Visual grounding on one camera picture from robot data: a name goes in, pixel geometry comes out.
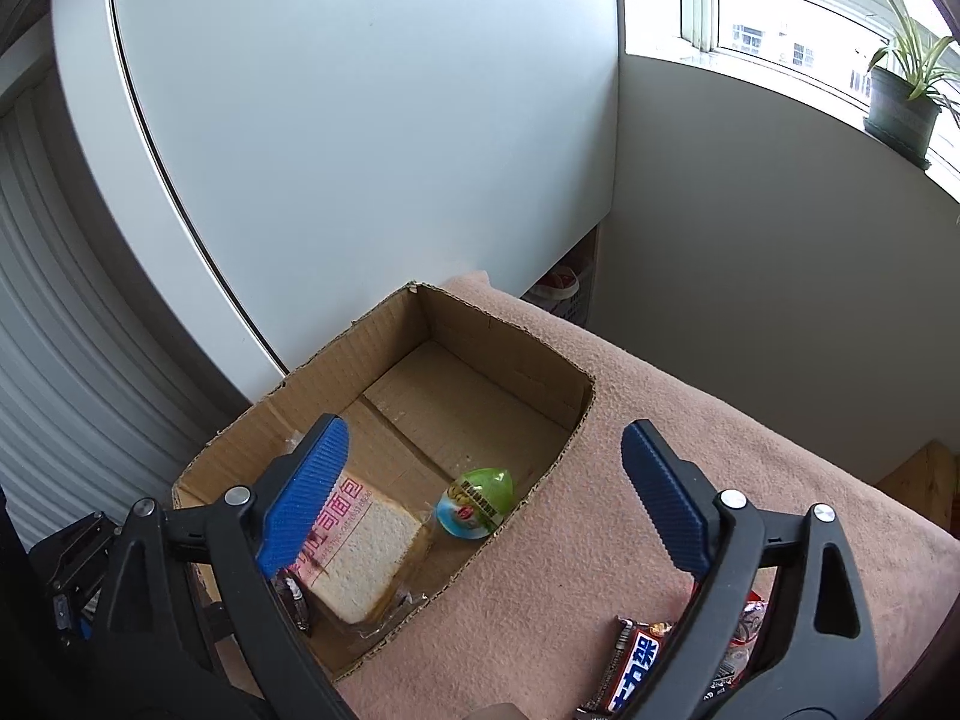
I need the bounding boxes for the potted spider plant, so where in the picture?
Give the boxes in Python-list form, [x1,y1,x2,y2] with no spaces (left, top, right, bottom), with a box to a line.
[862,0,960,170]

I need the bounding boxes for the white cabinet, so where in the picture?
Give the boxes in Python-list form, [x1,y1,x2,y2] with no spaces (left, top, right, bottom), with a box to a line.
[49,0,623,406]

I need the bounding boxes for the red snack packet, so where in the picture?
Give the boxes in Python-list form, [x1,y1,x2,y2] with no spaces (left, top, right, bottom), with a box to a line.
[724,589,773,683]

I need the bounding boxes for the dark chocolate bar wrapper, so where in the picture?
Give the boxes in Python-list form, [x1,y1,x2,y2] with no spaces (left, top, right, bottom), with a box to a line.
[577,615,702,717]

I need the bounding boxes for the cardboard box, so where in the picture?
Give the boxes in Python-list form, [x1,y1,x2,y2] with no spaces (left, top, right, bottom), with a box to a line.
[171,281,597,683]

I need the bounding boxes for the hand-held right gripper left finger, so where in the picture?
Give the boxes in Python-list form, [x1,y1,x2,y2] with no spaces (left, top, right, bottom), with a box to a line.
[86,412,357,720]

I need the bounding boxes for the basket with shoes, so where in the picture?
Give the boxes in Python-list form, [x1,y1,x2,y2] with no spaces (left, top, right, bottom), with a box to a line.
[521,229,601,327]

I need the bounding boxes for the white framed window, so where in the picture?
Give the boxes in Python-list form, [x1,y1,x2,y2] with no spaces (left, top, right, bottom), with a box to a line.
[622,0,960,121]

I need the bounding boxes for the green jelly cup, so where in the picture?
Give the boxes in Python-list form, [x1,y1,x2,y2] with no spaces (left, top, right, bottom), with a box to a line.
[435,467,515,539]

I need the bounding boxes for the packaged white bread slice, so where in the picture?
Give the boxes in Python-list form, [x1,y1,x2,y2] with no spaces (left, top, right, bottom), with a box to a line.
[296,469,436,625]

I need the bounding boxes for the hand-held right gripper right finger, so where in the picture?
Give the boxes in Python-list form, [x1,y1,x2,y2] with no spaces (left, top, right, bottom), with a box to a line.
[621,418,880,720]

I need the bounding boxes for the dark maroon snack packet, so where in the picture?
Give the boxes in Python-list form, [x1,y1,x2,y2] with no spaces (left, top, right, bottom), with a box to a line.
[274,570,312,635]

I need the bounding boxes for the white ribbed shutter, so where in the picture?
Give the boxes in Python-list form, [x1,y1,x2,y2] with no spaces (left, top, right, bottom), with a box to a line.
[0,101,233,548]

